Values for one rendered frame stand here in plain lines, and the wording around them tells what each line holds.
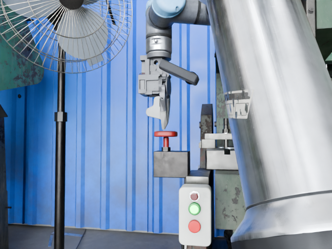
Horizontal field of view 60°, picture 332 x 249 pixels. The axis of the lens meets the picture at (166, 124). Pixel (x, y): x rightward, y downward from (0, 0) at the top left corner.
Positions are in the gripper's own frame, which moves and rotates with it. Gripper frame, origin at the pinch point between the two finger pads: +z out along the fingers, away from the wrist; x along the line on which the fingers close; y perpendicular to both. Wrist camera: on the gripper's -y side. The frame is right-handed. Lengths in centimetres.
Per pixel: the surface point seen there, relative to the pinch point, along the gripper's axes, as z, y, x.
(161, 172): 13.0, 0.6, 3.0
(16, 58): -40, 97, -61
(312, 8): -34, -42, -10
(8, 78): -28, 97, -56
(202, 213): 20.9, -10.9, 12.0
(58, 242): 49, 53, -34
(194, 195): 16.7, -9.2, 13.0
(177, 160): 9.8, -3.6, 3.0
